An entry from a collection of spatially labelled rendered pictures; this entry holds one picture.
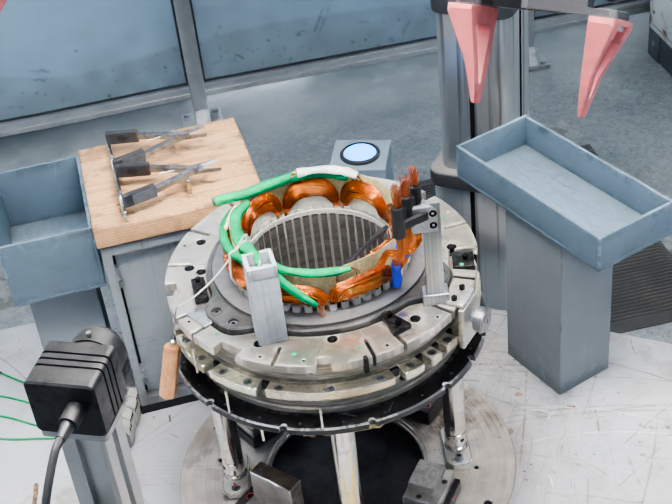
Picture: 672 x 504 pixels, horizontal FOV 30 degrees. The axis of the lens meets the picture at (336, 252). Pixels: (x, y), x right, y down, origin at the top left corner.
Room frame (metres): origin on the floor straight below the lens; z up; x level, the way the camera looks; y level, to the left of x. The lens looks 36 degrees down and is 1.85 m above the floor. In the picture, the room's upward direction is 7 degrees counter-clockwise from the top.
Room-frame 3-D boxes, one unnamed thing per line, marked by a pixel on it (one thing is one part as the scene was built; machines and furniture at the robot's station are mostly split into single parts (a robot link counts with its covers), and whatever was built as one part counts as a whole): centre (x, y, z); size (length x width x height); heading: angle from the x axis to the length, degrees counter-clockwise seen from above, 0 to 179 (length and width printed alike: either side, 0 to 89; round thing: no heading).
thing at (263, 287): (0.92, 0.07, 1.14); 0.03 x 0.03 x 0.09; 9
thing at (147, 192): (1.20, 0.21, 1.09); 0.04 x 0.01 x 0.02; 116
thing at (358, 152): (1.32, -0.04, 1.03); 0.04 x 0.04 x 0.01
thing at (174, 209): (1.28, 0.19, 1.05); 0.20 x 0.19 x 0.02; 101
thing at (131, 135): (1.34, 0.24, 1.09); 0.04 x 0.01 x 0.02; 87
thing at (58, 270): (1.25, 0.34, 0.92); 0.17 x 0.11 x 0.28; 11
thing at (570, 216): (1.18, -0.26, 0.92); 0.25 x 0.11 x 0.28; 29
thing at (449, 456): (1.03, -0.11, 0.81); 0.07 x 0.03 x 0.01; 1
